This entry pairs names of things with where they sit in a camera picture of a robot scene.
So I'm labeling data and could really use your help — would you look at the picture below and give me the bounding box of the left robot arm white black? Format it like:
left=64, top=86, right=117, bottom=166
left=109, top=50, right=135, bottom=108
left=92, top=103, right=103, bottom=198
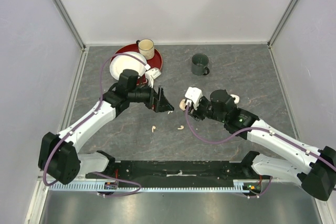
left=38, top=69, right=174, bottom=186

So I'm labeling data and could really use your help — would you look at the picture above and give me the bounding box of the slotted grey cable duct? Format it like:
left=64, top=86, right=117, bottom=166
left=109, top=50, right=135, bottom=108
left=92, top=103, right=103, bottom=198
left=48, top=179, right=263, bottom=193

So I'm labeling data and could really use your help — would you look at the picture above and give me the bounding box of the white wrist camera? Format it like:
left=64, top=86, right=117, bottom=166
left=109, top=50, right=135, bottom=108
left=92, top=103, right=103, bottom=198
left=185, top=87, right=203, bottom=110
left=144, top=64, right=161, bottom=88

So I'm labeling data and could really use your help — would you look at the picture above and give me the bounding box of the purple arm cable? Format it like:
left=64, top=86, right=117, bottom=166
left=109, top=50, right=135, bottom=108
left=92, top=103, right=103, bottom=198
left=43, top=52, right=149, bottom=186
left=185, top=104, right=336, bottom=164

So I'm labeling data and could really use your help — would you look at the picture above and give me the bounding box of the white paper plate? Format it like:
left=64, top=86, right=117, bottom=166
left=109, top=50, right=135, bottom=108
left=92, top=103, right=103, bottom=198
left=110, top=51, right=147, bottom=80

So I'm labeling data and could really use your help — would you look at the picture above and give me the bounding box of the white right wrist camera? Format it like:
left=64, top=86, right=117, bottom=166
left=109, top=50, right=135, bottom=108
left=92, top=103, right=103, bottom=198
left=185, top=87, right=203, bottom=110

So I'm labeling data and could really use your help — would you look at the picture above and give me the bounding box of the cream ceramic mug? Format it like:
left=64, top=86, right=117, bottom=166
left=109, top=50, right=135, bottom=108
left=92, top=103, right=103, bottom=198
left=136, top=39, right=155, bottom=60

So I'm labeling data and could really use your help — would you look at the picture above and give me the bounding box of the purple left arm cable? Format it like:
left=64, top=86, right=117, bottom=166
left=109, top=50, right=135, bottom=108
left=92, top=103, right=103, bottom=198
left=43, top=52, right=149, bottom=186

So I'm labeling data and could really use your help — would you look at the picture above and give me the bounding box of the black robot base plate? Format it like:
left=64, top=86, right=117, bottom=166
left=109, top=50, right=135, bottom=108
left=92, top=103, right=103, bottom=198
left=102, top=151, right=270, bottom=185

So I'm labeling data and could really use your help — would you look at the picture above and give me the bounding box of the dark green mug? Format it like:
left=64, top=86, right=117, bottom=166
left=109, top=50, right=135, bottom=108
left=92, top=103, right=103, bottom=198
left=191, top=54, right=210, bottom=76

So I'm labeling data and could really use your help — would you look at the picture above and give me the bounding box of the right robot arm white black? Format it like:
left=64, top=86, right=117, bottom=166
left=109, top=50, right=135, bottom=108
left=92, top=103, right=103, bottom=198
left=184, top=87, right=335, bottom=201

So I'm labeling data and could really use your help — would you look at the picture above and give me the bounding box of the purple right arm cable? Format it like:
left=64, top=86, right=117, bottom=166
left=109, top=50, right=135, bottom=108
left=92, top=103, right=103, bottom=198
left=185, top=104, right=336, bottom=164

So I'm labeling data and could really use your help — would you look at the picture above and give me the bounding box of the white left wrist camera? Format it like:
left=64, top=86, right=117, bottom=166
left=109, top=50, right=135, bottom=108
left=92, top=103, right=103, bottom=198
left=144, top=64, right=161, bottom=88

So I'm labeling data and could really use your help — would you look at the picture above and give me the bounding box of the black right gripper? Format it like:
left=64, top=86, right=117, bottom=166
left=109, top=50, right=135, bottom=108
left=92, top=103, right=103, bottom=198
left=184, top=97, right=226, bottom=123

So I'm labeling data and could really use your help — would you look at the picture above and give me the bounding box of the beige earbud charging case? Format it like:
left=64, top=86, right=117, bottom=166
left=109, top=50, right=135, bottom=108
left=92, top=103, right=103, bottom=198
left=179, top=99, right=187, bottom=111

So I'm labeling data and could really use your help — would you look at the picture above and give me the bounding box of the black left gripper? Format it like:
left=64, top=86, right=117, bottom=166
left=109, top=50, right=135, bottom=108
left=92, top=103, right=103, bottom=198
left=128, top=80, right=174, bottom=113

